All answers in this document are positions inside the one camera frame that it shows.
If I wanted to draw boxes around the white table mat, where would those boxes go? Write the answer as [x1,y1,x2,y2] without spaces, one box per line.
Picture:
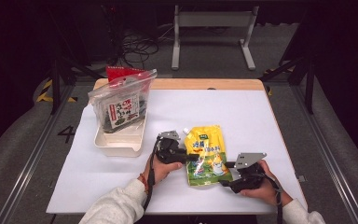
[46,88,308,216]

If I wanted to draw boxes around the white metal stand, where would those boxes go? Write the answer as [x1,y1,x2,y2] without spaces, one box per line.
[171,5,260,71]

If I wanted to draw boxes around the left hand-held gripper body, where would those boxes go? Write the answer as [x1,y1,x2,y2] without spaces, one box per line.
[154,130,188,165]

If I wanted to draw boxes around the black wrist strap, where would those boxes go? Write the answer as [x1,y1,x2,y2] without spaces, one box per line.
[260,172,284,224]
[142,144,162,213]

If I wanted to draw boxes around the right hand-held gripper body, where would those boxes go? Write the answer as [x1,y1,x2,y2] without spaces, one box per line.
[228,151,268,194]

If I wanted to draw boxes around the red bead bracelet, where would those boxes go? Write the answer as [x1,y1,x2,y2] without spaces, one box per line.
[137,173,149,193]

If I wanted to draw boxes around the black metal frame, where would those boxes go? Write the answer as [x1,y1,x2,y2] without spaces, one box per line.
[47,8,105,116]
[258,12,318,116]

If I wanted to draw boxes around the yellow spouted seasoning pouch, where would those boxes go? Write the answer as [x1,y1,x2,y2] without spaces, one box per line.
[182,124,233,187]

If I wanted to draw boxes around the person's left hand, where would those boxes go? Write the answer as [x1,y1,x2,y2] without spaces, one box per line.
[142,154,185,185]

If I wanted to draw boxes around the clear bag of dried seaweed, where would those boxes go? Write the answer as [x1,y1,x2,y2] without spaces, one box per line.
[88,68,158,134]

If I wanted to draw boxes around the red spouted sauce pouch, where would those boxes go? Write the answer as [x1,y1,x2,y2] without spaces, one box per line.
[105,64,147,83]

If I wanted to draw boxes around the black floor cables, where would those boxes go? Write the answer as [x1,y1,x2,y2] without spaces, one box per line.
[117,29,160,69]

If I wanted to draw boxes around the cream plastic bin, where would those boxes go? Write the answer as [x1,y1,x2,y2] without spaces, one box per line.
[93,108,148,158]

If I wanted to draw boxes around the person's right hand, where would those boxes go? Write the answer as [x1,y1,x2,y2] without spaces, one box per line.
[239,160,294,208]

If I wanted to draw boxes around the yellow and black floor tape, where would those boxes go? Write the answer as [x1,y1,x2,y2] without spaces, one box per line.
[35,79,77,104]

